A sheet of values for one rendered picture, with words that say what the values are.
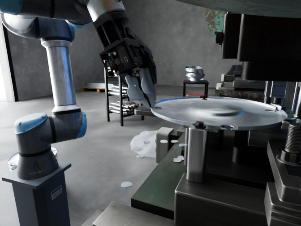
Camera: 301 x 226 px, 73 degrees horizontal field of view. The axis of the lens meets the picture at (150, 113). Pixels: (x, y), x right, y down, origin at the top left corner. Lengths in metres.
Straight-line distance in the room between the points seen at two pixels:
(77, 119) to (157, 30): 6.91
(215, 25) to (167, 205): 1.60
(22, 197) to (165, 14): 7.16
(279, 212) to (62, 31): 0.87
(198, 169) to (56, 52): 0.75
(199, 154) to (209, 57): 6.85
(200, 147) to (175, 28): 7.20
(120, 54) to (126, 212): 0.29
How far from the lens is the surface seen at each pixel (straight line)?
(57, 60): 0.92
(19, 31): 0.89
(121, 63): 0.45
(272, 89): 0.46
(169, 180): 0.46
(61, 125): 0.90
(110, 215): 0.39
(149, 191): 0.43
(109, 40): 0.44
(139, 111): 0.47
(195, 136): 0.31
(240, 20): 0.44
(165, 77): 7.52
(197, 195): 0.32
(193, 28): 7.31
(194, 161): 0.33
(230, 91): 2.02
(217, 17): 1.84
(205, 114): 0.44
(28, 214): 1.03
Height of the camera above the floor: 0.89
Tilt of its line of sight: 15 degrees down
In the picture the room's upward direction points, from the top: straight up
